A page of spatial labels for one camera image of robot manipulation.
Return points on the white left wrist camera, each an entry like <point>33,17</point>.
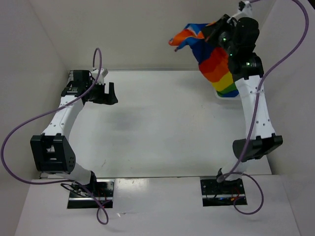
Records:
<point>99,75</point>

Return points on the rainbow striped shorts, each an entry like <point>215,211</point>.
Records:
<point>212,61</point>

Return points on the aluminium table edge rail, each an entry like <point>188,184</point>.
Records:
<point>70,76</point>

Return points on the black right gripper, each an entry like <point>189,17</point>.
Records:
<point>224,21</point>

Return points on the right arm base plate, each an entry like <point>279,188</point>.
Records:
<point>216,194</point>

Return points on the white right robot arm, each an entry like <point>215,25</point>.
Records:
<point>237,38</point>

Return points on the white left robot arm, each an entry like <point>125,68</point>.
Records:
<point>51,149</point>

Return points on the white plastic basket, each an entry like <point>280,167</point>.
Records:
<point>229,95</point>

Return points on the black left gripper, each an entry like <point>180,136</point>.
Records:
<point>111,99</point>

